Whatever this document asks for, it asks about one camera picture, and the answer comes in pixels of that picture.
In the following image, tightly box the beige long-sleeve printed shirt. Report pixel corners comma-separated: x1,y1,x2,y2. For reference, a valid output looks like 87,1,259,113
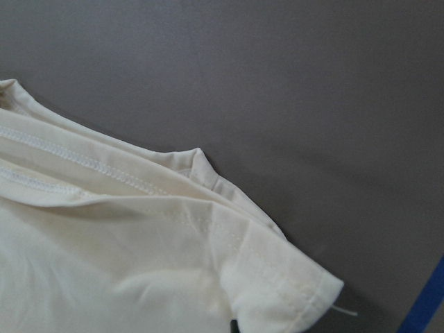
1,79,343,332

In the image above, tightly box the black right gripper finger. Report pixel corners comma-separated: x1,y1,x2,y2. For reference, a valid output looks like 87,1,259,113
230,319,240,333

